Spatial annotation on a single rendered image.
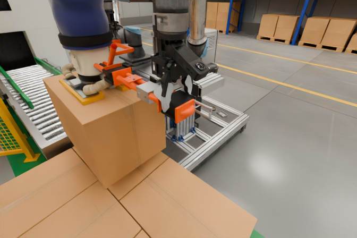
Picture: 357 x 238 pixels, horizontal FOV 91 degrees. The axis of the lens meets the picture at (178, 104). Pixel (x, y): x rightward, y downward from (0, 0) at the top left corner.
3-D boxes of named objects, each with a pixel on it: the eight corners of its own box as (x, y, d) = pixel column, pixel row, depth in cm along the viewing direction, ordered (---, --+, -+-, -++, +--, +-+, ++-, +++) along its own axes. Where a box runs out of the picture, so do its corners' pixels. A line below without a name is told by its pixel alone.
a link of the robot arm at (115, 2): (126, 40, 136) (119, -27, 140) (105, 41, 134) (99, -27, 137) (128, 46, 148) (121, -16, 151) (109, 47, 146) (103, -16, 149)
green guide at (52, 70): (35, 62, 287) (33, 56, 282) (43, 60, 294) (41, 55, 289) (79, 92, 198) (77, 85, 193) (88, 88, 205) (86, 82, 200)
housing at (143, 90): (136, 98, 62) (134, 86, 60) (151, 91, 67) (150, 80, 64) (148, 104, 58) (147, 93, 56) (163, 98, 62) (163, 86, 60)
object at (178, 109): (157, 112, 54) (156, 98, 51) (175, 103, 58) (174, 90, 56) (176, 124, 49) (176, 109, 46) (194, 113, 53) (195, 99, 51)
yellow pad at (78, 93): (59, 82, 97) (56, 74, 94) (78, 77, 103) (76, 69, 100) (83, 105, 77) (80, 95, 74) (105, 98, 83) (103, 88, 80)
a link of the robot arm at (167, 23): (195, 12, 41) (169, 14, 36) (194, 33, 44) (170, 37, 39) (172, 10, 46) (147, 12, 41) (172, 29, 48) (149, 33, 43)
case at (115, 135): (65, 132, 122) (41, 78, 101) (117, 110, 146) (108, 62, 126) (105, 189, 86) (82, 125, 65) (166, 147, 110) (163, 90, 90)
